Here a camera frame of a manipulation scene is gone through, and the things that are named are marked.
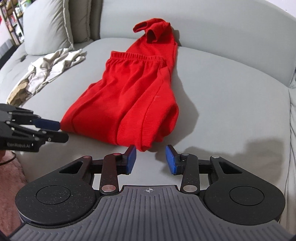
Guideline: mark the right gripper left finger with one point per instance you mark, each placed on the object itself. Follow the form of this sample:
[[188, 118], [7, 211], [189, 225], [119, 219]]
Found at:
[[113, 165]]

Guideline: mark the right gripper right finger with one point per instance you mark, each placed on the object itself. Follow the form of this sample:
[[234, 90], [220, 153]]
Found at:
[[184, 164]]

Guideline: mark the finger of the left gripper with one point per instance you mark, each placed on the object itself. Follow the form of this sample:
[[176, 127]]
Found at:
[[54, 136], [46, 124]]

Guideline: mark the red sweatpants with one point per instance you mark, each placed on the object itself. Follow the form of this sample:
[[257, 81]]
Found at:
[[133, 103]]

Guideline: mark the crumpled beige garment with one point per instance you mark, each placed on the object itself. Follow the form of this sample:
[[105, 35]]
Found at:
[[42, 72]]

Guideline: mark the large grey cushion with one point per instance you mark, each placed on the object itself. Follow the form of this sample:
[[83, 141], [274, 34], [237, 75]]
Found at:
[[47, 28]]

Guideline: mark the light grey sofa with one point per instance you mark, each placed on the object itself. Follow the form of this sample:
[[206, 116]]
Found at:
[[234, 83]]

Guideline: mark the beige back cushion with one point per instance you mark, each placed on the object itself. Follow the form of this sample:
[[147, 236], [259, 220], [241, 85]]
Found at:
[[85, 19]]

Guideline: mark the cluttered shelf unit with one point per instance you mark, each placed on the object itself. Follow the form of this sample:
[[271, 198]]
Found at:
[[12, 13]]

